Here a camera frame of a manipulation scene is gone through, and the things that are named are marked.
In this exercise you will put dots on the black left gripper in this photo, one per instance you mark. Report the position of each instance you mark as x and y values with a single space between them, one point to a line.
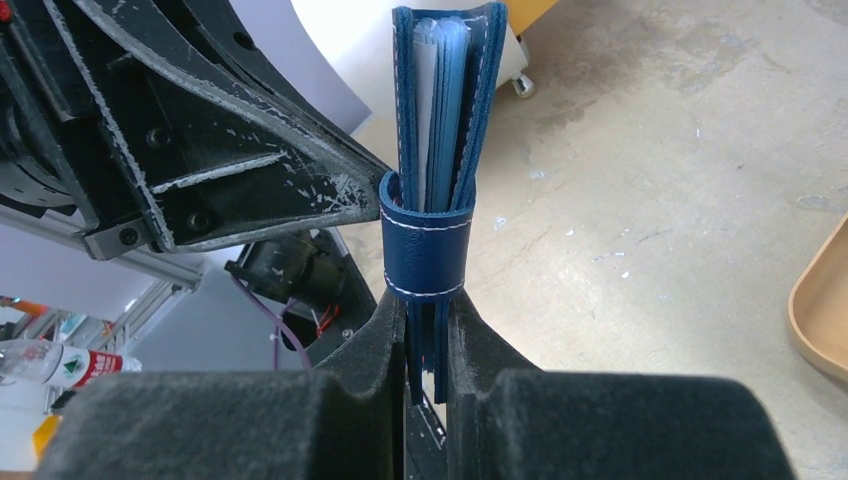
108 111

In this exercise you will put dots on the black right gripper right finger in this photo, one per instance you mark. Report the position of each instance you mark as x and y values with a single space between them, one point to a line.
509 419

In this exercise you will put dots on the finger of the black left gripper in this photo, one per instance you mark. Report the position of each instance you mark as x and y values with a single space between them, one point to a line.
264 44

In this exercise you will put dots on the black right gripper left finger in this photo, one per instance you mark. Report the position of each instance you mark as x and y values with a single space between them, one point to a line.
343 419

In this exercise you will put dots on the blue leather card holder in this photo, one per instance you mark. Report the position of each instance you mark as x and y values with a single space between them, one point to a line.
446 64

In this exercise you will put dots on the white cylindrical container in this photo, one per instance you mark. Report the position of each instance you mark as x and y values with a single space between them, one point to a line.
355 37

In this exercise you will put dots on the yellow wooden box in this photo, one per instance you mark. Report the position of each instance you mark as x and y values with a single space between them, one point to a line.
524 13

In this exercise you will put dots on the clear plastic bottle red label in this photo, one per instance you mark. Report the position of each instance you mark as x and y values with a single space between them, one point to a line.
58 365

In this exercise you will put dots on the tan oval plastic tray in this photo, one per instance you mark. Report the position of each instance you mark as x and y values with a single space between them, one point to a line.
817 307

